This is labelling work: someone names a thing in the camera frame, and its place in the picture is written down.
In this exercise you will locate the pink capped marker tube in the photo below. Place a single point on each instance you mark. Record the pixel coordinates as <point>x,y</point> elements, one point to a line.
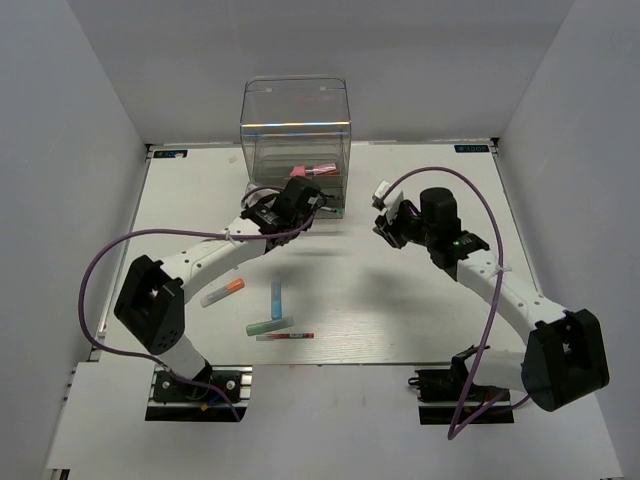
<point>321,170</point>

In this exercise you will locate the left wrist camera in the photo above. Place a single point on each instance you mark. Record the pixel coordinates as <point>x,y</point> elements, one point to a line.
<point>254,193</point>

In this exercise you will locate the green pen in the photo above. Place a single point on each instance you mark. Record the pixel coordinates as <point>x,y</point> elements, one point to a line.
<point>330,212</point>

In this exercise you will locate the blue table label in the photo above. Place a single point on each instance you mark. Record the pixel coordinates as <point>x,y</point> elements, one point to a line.
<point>170,154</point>
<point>471,148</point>

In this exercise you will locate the red pen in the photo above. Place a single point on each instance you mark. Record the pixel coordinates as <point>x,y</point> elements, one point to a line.
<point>285,336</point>

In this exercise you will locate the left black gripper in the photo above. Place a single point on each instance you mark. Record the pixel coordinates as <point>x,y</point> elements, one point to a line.
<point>312,210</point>

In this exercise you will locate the green highlighter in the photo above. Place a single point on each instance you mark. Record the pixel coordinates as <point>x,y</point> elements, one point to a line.
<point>265,327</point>

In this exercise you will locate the left blue table label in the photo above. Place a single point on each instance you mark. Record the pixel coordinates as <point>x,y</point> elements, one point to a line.
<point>170,154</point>

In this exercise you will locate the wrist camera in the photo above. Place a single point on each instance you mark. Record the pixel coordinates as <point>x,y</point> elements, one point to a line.
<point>254,193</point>
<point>387,199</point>

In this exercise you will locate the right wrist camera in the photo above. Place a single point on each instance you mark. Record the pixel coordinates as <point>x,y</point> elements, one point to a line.
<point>387,199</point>

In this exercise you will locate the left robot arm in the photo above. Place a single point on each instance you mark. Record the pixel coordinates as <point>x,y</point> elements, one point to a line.
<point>151,302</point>

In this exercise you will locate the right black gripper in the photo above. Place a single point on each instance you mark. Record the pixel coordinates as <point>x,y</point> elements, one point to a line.
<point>389,229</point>

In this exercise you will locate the orange capped highlighter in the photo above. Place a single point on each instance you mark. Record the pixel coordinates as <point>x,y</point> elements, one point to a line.
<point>221,293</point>

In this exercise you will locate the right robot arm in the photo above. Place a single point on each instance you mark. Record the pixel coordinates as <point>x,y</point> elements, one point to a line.
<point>563,358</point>

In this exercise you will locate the clear acrylic drawer organizer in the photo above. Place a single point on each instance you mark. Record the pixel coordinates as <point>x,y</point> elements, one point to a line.
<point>296,119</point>

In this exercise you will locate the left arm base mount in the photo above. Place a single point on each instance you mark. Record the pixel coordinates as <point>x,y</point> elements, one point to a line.
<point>172,401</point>

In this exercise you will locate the blue highlighter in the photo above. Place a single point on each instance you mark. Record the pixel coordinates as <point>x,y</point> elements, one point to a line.
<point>276,299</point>

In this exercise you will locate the right blue table label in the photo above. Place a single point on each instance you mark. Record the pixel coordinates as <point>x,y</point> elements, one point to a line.
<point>471,148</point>

